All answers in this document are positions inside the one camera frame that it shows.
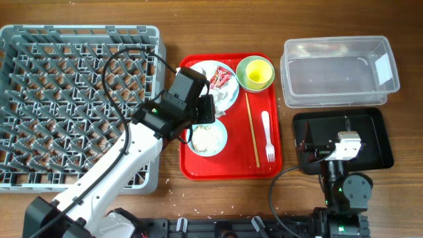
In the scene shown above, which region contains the wooden chopstick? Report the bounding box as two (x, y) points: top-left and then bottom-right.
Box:
(245, 93), (260, 168)

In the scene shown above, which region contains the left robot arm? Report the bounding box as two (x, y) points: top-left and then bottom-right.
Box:
(22, 67), (215, 237)

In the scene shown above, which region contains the red serving tray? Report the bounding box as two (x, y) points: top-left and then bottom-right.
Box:
(178, 52), (284, 181)

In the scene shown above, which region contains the clear plastic bin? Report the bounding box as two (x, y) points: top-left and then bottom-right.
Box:
(280, 36), (401, 108)

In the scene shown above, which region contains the white napkin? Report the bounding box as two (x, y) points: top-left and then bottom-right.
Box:
(210, 81), (239, 118)

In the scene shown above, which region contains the green bowl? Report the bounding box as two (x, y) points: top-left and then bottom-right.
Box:
(236, 56), (275, 93)

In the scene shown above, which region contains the black waste tray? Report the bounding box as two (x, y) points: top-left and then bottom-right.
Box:
(293, 108), (394, 172)

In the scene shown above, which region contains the red snack wrapper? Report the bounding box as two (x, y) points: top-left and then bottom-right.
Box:
(210, 66), (233, 89)

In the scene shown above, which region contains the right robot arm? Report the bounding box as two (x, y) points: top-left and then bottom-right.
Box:
(299, 122), (373, 238)

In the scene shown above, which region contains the large light blue plate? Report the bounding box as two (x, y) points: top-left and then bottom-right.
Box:
(190, 60), (239, 118)

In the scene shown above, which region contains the white plastic fork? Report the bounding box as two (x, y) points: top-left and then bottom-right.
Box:
(261, 111), (276, 163)

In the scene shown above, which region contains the leftover rice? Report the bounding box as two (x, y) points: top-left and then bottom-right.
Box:
(192, 126), (224, 153)

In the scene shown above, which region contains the grey dishwasher rack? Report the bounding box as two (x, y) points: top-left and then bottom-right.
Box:
(1, 25), (166, 193)

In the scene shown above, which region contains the yellow cup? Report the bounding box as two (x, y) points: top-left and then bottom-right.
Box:
(246, 59), (273, 90)

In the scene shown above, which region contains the small light blue bowl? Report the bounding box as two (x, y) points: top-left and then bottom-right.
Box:
(185, 120), (228, 157)

